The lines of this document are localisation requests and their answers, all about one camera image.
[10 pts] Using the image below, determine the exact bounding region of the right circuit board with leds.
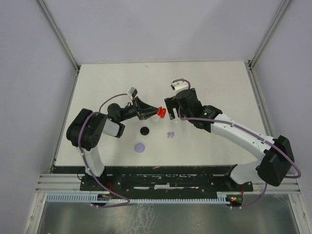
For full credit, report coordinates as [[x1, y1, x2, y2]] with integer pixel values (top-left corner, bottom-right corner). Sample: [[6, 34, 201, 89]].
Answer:
[[230, 195, 243, 206]]

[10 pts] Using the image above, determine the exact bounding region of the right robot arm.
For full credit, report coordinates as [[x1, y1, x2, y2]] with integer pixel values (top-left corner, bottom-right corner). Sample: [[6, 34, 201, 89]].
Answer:
[[164, 88, 294, 191]]

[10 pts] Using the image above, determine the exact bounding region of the aluminium frame post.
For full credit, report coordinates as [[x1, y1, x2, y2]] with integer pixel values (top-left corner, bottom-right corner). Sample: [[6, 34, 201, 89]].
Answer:
[[35, 0, 80, 71], [247, 0, 293, 70]]

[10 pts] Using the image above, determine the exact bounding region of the white earbud charging case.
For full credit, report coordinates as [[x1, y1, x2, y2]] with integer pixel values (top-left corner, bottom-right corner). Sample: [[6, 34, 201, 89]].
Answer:
[[151, 115, 160, 122]]

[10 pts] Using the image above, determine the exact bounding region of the purple earbud charging case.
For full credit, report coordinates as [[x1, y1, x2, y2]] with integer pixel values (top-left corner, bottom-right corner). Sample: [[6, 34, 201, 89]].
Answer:
[[135, 143, 145, 153]]

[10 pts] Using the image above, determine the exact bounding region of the left aluminium frame post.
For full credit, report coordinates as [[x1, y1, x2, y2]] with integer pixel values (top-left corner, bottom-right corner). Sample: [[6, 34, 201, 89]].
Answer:
[[35, 0, 80, 71]]

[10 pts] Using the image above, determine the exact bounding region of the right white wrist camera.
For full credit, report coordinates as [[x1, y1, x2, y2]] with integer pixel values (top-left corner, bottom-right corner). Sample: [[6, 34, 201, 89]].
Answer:
[[171, 78, 191, 94]]

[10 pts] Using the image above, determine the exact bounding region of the aluminium frame rail front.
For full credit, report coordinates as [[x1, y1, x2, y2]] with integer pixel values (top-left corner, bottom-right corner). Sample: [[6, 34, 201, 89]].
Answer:
[[36, 174, 301, 195]]

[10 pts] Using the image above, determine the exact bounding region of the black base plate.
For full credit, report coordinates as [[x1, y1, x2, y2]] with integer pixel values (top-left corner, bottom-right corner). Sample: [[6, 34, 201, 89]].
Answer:
[[52, 166, 263, 199]]

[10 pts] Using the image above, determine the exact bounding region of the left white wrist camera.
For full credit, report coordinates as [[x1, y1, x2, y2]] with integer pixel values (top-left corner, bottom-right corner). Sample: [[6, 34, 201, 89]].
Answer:
[[126, 87, 137, 99]]

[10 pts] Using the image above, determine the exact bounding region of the white slotted cable duct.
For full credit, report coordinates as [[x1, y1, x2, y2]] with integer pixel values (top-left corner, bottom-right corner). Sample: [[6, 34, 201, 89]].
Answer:
[[45, 193, 231, 203]]

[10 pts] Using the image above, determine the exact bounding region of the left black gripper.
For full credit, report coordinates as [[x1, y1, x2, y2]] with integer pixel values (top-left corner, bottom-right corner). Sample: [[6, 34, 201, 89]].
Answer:
[[118, 96, 159, 122]]

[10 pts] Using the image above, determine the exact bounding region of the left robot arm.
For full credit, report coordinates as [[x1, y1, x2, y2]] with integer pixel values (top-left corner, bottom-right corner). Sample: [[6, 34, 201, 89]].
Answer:
[[66, 97, 158, 190]]

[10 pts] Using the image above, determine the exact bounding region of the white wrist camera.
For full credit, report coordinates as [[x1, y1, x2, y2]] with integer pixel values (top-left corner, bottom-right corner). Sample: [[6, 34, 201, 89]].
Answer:
[[126, 87, 137, 99], [171, 78, 191, 94]]

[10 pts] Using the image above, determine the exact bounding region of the right aluminium frame post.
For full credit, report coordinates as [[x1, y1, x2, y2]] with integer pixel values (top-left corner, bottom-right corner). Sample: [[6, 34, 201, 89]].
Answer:
[[247, 0, 293, 70]]

